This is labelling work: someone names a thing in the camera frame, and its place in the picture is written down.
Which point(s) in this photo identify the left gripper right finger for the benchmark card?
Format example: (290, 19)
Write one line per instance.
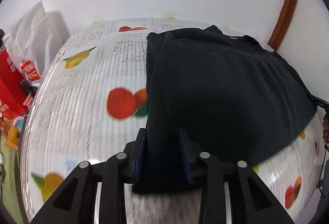
(230, 192)

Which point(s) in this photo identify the white plastic bag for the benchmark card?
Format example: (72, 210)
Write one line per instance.
(32, 43)

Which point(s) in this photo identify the brown wooden door frame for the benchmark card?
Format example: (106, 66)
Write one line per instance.
(283, 23)

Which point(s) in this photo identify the fruit-print white tablecloth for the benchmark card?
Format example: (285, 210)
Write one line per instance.
(68, 123)

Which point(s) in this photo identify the black long-sleeve sweatshirt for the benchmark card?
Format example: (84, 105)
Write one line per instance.
(235, 99)

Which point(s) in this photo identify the person right hand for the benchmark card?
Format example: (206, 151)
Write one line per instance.
(326, 127)

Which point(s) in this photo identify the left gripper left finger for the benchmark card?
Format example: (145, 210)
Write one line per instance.
(96, 191)

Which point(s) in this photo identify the red paper shopping bag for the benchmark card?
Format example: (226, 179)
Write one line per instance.
(15, 101)

